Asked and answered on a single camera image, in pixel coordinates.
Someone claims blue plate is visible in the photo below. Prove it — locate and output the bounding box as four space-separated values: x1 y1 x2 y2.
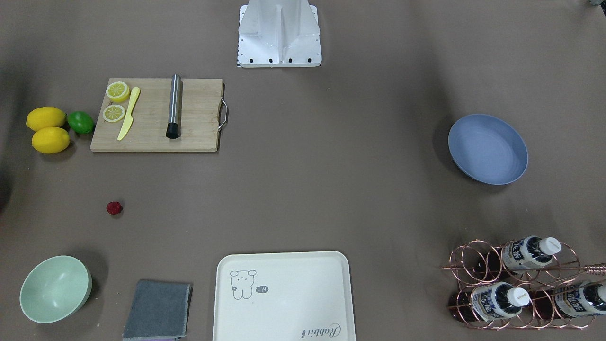
448 114 529 185

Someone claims red strawberry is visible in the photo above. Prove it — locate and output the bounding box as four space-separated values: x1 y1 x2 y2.
106 201 123 215

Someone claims wooden cutting board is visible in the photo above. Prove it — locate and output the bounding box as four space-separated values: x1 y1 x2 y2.
90 78 224 153

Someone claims cream rabbit tray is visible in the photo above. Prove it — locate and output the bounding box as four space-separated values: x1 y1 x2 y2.
213 251 356 341

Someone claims steel muddler black tip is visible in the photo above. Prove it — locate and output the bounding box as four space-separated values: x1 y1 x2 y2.
165 74 183 139

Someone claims yellow plastic knife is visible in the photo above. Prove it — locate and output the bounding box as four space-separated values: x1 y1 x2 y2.
117 87 141 141

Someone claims lower lemon half slice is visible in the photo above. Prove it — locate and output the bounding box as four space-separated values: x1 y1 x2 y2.
102 104 126 123

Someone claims lemon half slice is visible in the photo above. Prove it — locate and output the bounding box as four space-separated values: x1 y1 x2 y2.
106 81 131 103
102 104 126 123

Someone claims grey folded cloth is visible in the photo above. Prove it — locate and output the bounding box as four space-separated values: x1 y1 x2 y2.
123 280 192 341

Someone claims upper lemon half slice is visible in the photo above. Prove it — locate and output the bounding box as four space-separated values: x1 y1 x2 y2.
106 81 131 103

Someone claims lower drink bottle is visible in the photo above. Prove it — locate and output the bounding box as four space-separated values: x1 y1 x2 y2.
448 281 531 323
531 281 606 320

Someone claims green lime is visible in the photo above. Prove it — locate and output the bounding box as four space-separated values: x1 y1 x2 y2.
67 111 95 134

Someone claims lower whole yellow lemon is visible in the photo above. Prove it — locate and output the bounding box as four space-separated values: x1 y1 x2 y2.
32 126 70 154

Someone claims whole yellow lemon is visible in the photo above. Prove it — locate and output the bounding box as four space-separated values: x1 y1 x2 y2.
32 126 70 154
26 106 67 132

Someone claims top drink bottle white cap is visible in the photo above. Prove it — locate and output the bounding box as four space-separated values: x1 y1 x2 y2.
475 235 562 281

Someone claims upper whole yellow lemon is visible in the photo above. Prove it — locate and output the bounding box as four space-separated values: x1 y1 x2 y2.
26 106 67 132

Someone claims light green bowl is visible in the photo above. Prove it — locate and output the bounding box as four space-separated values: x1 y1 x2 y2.
19 255 92 323

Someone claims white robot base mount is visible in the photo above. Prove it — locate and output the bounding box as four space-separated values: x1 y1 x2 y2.
237 0 322 68

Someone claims copper wire bottle rack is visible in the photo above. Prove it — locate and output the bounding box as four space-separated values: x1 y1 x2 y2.
444 240 605 330

